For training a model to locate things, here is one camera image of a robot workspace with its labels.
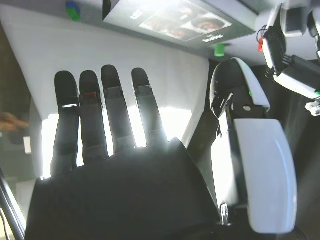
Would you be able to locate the person's hand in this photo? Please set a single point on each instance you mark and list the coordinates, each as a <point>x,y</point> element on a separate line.
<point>11,122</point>

